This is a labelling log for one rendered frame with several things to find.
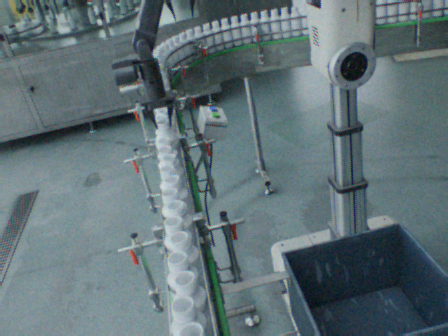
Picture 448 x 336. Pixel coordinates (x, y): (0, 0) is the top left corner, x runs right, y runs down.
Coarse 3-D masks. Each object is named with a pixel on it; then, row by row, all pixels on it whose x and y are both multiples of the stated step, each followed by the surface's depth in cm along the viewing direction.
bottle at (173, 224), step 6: (174, 216) 92; (168, 222) 92; (174, 222) 93; (180, 222) 90; (168, 228) 90; (174, 228) 89; (180, 228) 90; (168, 234) 91; (168, 240) 91; (192, 240) 93; (168, 246) 91; (168, 252) 92
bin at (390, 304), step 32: (288, 256) 109; (320, 256) 111; (352, 256) 112; (384, 256) 114; (416, 256) 105; (224, 288) 104; (288, 288) 112; (320, 288) 116; (352, 288) 118; (384, 288) 120; (416, 288) 109; (320, 320) 115; (352, 320) 113; (384, 320) 112; (416, 320) 110
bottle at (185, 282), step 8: (184, 272) 77; (192, 272) 76; (176, 280) 76; (184, 280) 78; (192, 280) 75; (176, 288) 75; (184, 288) 74; (192, 288) 75; (200, 288) 78; (176, 296) 77; (192, 296) 75; (200, 296) 76; (200, 304) 76; (208, 304) 78; (208, 312) 78; (208, 320) 78
